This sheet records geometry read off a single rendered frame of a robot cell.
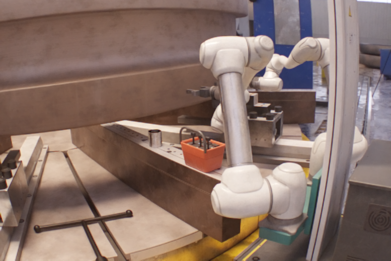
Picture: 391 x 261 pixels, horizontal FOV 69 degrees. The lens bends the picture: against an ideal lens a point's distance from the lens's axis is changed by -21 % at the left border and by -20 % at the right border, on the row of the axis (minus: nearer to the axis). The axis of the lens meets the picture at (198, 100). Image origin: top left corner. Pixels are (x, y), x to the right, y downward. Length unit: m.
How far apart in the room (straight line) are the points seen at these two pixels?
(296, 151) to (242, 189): 1.53
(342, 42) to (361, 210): 0.64
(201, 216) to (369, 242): 0.93
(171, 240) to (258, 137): 1.26
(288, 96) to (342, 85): 2.61
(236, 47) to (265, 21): 5.53
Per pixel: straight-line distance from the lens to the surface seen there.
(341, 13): 1.28
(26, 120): 1.95
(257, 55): 1.46
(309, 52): 1.93
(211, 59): 1.41
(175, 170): 1.87
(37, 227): 1.99
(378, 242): 1.37
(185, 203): 1.89
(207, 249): 2.08
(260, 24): 6.98
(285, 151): 2.78
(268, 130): 2.68
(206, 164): 1.67
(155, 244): 1.79
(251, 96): 2.79
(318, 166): 1.77
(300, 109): 3.94
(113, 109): 2.02
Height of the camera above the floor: 1.36
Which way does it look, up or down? 12 degrees down
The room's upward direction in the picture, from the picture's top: 1 degrees counter-clockwise
